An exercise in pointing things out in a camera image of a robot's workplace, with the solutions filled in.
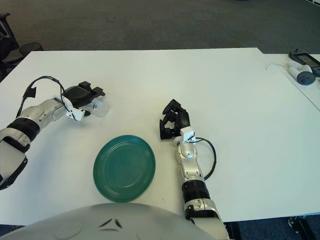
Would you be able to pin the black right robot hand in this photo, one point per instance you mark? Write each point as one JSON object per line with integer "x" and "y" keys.
{"x": 184, "y": 120}

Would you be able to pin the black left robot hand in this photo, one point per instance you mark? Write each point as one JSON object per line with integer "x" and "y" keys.
{"x": 76, "y": 96}

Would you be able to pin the clear plastic bottle blue cap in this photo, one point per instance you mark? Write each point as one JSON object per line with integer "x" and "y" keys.
{"x": 102, "y": 110}

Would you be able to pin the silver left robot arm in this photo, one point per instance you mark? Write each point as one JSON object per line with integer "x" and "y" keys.
{"x": 32, "y": 116}

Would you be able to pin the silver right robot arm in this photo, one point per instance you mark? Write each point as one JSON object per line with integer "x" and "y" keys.
{"x": 186, "y": 152}

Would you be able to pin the green round plate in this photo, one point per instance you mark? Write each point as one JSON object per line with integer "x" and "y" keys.
{"x": 124, "y": 168}

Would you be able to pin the black office chair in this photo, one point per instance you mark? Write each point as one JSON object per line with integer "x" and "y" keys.
{"x": 6, "y": 42}

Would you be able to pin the white grey VR controller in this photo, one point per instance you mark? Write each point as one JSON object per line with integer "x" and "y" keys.
{"x": 305, "y": 79}

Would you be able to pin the grey robot torso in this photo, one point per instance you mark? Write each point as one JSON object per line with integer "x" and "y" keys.
{"x": 107, "y": 222}

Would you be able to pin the dark handheld screen device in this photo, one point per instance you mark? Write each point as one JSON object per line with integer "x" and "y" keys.
{"x": 303, "y": 58}

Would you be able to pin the black table leg base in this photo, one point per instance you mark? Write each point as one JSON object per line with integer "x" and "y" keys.
{"x": 300, "y": 226}

